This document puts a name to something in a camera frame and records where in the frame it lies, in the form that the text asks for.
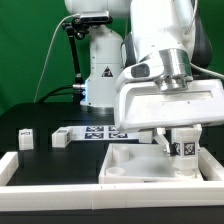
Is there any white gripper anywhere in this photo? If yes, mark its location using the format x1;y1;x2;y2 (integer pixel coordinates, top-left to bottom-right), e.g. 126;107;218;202
114;79;224;156

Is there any white square tabletop tray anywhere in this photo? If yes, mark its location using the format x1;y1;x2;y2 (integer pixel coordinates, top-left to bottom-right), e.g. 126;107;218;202
98;143;203;184

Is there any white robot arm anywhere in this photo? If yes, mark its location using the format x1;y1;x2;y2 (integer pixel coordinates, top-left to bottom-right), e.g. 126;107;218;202
65;0;224;157

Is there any AprilTag marker sheet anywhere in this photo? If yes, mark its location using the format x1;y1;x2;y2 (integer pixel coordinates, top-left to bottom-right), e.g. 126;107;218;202
70;125;139;141

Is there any white U-shaped fence wall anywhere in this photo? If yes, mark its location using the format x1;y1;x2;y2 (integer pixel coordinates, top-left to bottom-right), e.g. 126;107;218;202
0;148;224;211

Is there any black cable bundle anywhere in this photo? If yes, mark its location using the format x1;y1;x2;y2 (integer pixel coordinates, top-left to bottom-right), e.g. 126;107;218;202
37;84;76;103

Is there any grey camera on mount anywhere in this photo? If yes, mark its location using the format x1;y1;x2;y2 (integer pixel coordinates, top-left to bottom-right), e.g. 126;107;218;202
80;11;110;23

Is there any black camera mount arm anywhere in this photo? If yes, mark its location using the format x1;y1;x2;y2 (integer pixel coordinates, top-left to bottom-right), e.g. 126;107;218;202
62;19;90;103

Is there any white camera cable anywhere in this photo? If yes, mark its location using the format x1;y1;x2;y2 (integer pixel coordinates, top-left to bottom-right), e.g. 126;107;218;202
33;13;81;103

